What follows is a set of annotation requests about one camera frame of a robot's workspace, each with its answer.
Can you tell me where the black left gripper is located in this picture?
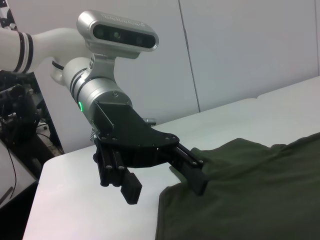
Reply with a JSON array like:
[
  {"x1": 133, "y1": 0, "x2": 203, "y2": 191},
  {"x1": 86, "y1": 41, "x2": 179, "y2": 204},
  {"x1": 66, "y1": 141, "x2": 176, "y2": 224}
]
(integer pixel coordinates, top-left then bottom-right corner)
[{"x1": 91, "y1": 98, "x2": 180, "y2": 206}]

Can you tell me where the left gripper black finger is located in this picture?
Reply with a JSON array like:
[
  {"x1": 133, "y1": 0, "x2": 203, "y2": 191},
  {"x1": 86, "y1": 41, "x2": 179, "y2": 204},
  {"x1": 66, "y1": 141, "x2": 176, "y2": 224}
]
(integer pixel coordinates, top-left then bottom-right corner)
[{"x1": 167, "y1": 143, "x2": 210, "y2": 197}]

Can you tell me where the dark green shirt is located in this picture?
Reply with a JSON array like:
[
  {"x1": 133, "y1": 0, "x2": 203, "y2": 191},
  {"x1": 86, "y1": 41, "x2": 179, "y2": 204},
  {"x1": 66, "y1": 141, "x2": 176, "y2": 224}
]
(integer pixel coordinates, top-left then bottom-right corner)
[{"x1": 154, "y1": 131, "x2": 320, "y2": 240}]

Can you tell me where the white side table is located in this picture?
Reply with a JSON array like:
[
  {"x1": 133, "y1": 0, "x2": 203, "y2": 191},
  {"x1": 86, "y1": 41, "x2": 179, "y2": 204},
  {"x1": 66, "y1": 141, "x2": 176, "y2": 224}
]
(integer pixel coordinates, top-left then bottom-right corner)
[{"x1": 0, "y1": 139, "x2": 40, "y2": 208}]

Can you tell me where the black white machine part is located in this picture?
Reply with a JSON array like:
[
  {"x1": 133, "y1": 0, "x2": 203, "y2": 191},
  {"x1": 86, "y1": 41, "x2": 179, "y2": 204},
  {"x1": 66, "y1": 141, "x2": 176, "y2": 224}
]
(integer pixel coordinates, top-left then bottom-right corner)
[{"x1": 0, "y1": 0, "x2": 20, "y2": 32}]

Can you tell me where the dark wrist cable with connector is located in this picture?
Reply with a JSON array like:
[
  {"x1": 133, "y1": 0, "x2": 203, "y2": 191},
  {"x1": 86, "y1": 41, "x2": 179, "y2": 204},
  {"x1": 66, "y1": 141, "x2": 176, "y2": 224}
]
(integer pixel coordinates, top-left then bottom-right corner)
[{"x1": 88, "y1": 128, "x2": 100, "y2": 144}]

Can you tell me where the thin black cable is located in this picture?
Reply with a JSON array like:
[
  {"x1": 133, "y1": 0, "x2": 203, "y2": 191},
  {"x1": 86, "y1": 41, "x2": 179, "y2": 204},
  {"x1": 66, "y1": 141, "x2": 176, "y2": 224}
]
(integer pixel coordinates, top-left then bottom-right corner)
[{"x1": 6, "y1": 146, "x2": 18, "y2": 191}]

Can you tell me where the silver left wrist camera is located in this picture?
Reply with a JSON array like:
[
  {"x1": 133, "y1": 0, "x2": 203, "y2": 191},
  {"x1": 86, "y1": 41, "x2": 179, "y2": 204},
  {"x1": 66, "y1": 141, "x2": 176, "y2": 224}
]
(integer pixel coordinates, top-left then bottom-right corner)
[{"x1": 76, "y1": 9, "x2": 160, "y2": 81}]

